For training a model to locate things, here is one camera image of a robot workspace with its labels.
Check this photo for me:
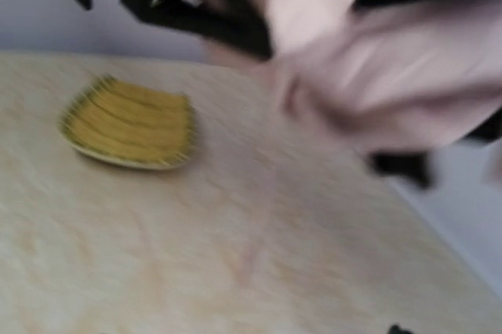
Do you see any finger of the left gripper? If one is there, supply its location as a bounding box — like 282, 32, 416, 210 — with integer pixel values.
121, 0, 272, 60

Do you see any pink folding umbrella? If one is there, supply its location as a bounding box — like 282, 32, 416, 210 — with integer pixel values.
203, 0, 502, 190

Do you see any woven bamboo tray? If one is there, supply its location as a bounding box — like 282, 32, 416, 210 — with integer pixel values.
59, 75, 197, 170

